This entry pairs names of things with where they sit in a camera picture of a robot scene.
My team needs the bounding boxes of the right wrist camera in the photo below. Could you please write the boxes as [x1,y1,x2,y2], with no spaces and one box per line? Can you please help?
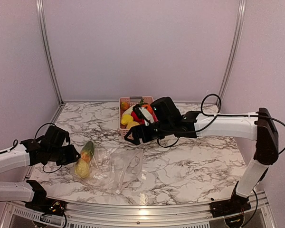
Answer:
[133,104,155,126]

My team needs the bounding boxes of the aluminium frame post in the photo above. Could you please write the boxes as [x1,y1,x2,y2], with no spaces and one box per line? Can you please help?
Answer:
[219,0,247,100]
[35,0,64,105]

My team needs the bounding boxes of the pale yellow fake fruit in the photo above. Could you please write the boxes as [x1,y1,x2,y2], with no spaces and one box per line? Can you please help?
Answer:
[75,159,90,179]

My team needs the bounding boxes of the yellow fake lemon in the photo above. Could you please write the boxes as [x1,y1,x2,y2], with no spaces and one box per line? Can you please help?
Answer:
[120,114,133,126]

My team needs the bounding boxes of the pink perforated plastic basket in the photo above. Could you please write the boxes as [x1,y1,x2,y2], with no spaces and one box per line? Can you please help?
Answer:
[119,96,157,138]

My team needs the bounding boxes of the red fake pepper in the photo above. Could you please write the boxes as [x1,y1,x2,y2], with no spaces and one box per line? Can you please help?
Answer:
[131,111,144,124]

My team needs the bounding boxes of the right aluminium frame post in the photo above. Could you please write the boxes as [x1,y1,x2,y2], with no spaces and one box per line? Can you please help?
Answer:
[219,0,247,100]

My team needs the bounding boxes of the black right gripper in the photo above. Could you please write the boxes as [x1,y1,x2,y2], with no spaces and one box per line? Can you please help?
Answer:
[123,119,173,145]

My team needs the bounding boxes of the peach fake fruit with leaf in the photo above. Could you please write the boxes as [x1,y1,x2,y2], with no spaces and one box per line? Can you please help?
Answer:
[126,121,140,129]

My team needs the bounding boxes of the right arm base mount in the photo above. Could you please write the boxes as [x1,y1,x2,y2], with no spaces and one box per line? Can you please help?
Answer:
[209,199,251,218]

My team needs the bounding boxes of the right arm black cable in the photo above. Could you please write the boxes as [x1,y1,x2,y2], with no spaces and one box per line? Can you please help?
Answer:
[156,93,285,156]

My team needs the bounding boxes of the left aluminium frame post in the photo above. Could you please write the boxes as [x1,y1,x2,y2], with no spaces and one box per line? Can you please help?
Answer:
[35,0,64,105]

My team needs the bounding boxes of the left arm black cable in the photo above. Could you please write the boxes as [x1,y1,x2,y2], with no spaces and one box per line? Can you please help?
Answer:
[0,123,71,174]

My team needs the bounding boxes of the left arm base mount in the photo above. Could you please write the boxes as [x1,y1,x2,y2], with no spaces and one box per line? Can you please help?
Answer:
[25,180,67,216]

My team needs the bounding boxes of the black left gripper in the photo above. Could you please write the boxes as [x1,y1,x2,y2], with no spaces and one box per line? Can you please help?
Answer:
[48,144,80,166]

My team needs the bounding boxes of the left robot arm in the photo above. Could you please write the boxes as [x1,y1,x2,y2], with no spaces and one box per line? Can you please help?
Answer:
[0,124,80,211]

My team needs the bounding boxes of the orange red fake fruit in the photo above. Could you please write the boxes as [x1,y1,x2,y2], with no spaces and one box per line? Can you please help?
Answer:
[120,102,130,111]

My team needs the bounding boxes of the clear zip top bag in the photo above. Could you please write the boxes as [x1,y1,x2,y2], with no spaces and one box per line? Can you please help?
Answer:
[74,149,143,194]

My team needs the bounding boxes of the front aluminium rail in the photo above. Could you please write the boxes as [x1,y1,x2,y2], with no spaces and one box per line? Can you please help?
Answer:
[0,191,277,228]

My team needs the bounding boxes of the green orange fake mango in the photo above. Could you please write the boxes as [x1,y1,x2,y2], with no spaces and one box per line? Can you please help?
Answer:
[80,141,95,163]

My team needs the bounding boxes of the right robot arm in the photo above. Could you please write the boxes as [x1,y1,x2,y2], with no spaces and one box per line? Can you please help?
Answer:
[124,97,279,213]

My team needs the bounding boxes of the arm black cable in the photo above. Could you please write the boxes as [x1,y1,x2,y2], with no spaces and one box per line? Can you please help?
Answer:
[156,93,285,156]
[0,123,71,174]

